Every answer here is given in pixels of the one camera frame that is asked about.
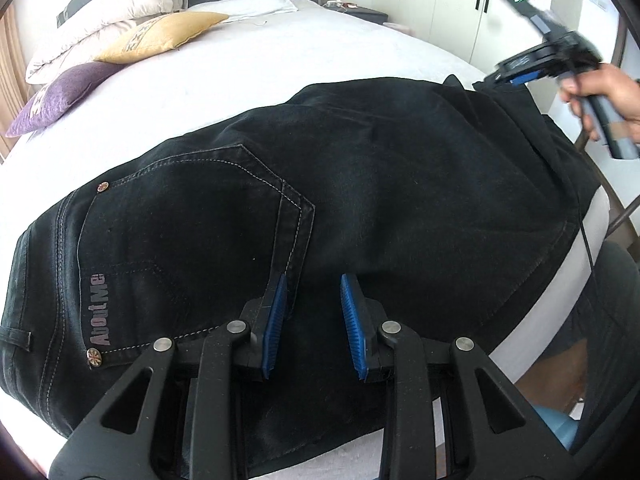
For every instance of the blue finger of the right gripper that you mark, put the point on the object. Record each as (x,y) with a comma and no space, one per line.
(525,78)

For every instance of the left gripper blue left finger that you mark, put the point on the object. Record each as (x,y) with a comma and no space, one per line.
(264,317)

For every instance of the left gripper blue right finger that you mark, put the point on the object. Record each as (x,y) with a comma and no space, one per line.
(363,317)

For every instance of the black denim pants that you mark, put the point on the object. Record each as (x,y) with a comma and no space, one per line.
(454,208)

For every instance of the person's right hand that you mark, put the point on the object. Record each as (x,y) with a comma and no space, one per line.
(608,81)

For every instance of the white wardrobe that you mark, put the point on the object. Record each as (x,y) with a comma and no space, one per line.
(479,32)

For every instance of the dark bedside table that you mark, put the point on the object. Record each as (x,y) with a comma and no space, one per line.
(352,9)

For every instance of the blue stool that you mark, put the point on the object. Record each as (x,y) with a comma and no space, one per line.
(561,425)

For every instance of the bed with white sheet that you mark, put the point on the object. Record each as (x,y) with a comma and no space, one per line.
(249,63)

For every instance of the white pillow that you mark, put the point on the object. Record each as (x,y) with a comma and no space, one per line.
(240,10)

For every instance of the yellow cushion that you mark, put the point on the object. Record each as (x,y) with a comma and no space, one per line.
(159,35)

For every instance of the purple cushion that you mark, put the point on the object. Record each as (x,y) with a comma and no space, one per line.
(54,100)

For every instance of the folded beige duvet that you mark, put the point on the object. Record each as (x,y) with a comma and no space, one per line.
(83,34)

